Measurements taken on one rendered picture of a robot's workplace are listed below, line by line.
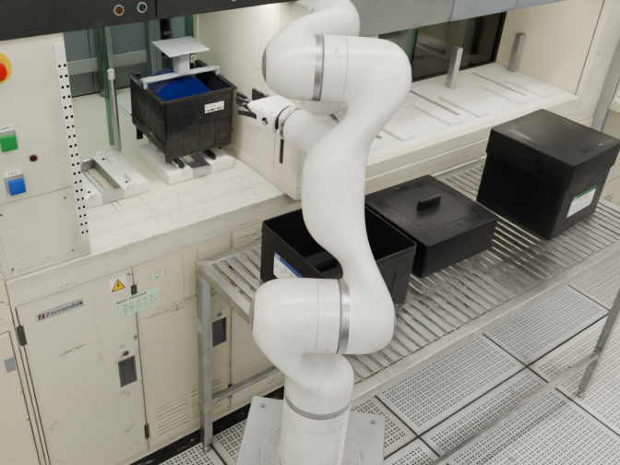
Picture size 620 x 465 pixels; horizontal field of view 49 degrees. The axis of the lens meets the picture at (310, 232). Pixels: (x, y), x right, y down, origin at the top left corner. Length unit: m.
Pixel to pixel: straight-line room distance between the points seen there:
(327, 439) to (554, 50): 2.11
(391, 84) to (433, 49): 1.80
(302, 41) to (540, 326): 2.20
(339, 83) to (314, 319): 0.36
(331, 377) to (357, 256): 0.23
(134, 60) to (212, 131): 0.68
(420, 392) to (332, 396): 1.45
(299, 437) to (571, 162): 1.15
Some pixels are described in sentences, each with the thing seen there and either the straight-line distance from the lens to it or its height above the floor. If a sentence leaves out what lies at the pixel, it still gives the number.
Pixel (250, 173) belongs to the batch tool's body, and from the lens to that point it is 2.00.
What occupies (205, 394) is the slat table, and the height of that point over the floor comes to 0.28.
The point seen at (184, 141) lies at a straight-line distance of 1.92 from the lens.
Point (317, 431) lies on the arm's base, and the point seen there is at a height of 0.92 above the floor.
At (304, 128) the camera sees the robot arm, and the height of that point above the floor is 1.22.
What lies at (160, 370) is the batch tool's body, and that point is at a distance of 2.03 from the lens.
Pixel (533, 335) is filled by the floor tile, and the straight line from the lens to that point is 2.98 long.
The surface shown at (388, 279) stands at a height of 0.86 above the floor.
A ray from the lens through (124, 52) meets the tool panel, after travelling 2.54.
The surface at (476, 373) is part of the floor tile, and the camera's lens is 2.72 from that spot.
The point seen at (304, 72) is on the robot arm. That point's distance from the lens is 1.02.
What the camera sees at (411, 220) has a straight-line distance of 1.87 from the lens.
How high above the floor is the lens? 1.84
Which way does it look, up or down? 34 degrees down
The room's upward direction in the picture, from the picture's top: 5 degrees clockwise
